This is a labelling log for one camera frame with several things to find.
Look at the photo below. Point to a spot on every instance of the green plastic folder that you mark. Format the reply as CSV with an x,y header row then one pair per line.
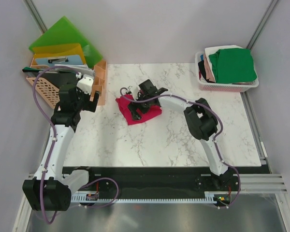
x,y
65,32

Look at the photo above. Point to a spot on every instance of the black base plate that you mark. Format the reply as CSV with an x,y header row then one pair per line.
x,y
154,182

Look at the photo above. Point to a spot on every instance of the black t shirt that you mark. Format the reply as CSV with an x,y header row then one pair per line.
x,y
202,70

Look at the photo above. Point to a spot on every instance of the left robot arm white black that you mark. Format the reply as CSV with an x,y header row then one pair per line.
x,y
49,190

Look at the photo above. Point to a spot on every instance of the green t shirt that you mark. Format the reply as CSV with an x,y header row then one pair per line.
x,y
233,65

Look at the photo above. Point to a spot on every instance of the peach perforated file organizer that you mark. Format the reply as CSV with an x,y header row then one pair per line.
x,y
50,93

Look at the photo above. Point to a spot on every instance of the beige t shirt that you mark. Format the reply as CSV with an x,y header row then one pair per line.
x,y
209,76

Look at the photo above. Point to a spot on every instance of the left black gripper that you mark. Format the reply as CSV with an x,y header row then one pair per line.
x,y
92,104

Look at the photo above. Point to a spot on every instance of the aluminium corner post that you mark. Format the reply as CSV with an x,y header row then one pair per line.
x,y
262,23
36,15

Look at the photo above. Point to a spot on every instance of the pink red t shirt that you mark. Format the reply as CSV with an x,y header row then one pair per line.
x,y
132,112

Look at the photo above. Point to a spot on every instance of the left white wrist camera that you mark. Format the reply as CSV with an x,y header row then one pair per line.
x,y
85,83

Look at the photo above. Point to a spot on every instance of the left aluminium corner post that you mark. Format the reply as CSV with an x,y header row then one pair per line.
x,y
36,15

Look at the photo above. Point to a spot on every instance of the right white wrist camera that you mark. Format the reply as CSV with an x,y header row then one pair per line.
x,y
132,90

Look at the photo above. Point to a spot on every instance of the yellow plastic folder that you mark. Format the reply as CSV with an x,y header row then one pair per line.
x,y
59,51

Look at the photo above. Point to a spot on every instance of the aluminium frame rail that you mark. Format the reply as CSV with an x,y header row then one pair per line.
x,y
251,182

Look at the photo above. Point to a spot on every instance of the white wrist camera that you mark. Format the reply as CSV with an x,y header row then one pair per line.
x,y
85,83
132,90

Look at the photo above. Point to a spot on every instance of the white plastic laundry basket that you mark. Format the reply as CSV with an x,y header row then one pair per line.
x,y
203,85

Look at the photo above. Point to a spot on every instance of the white paper documents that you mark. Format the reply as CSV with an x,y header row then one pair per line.
x,y
78,70

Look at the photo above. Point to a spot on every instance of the blue clipboard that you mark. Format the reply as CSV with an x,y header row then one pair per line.
x,y
61,60

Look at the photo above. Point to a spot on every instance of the white t shirt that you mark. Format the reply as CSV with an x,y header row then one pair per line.
x,y
210,63

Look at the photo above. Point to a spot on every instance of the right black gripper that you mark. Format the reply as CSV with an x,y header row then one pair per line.
x,y
133,107

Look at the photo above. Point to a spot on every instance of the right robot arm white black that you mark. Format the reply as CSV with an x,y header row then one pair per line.
x,y
203,124

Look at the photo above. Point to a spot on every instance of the white slotted cable duct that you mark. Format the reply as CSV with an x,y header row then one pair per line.
x,y
86,197

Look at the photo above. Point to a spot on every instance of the right aluminium corner post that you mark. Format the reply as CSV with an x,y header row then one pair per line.
x,y
262,23

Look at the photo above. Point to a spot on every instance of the black folder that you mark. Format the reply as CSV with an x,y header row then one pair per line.
x,y
56,78

